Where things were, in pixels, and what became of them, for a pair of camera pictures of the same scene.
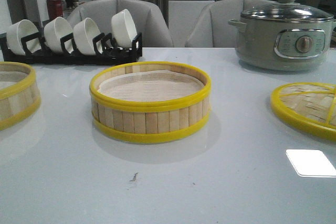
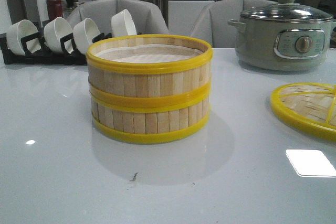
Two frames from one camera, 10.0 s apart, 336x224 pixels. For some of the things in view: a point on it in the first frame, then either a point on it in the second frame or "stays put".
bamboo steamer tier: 20,98 -> 149,72
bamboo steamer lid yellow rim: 310,107 stays put
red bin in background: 55,8 stays put
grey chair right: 210,28 stays put
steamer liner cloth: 9,78 -> 148,53
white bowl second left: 53,31 stays put
